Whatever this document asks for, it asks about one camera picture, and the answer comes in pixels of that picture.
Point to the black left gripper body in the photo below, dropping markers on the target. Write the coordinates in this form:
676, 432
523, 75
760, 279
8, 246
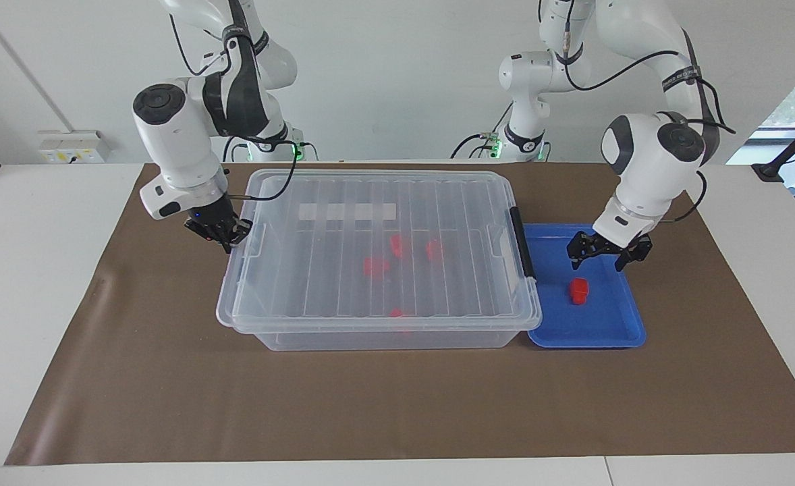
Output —
617, 246

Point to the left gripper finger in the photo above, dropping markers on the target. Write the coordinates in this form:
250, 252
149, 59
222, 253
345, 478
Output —
634, 258
578, 253

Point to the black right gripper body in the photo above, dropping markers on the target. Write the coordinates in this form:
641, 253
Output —
212, 223

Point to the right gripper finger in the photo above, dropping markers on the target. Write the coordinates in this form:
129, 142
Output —
243, 228
222, 243

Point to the clear ribbed box lid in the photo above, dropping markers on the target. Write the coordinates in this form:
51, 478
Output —
343, 283

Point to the blue plastic tray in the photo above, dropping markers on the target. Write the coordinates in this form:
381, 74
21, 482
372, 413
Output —
607, 324

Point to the clear plastic storage box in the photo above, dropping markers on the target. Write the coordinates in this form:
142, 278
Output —
384, 341

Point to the black angled stand pole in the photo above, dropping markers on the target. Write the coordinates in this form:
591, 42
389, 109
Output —
772, 169

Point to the brown table mat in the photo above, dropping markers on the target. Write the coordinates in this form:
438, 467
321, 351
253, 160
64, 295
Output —
397, 405

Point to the white wall power outlet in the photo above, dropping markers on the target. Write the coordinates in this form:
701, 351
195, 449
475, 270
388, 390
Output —
73, 147

